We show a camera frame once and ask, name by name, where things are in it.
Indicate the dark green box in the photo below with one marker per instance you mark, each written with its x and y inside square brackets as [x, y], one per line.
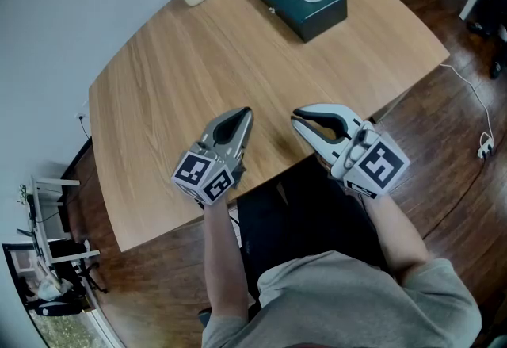
[309, 17]

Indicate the black trousers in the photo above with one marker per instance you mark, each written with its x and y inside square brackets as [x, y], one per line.
[301, 219]

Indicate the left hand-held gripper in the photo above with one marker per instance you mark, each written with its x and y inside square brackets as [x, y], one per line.
[206, 176]

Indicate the grey t-shirt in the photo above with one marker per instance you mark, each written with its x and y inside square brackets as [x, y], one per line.
[348, 307]

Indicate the white power strip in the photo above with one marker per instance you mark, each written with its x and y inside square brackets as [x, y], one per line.
[485, 148]

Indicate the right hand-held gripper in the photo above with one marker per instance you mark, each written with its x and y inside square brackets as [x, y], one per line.
[376, 168]

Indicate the white wall socket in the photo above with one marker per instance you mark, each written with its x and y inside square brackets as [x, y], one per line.
[80, 116]

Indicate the person's left forearm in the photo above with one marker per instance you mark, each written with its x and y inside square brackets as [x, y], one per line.
[226, 259]

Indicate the person's right forearm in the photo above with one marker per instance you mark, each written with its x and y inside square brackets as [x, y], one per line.
[396, 235]

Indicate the white desk frame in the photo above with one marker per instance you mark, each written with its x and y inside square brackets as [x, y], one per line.
[55, 181]

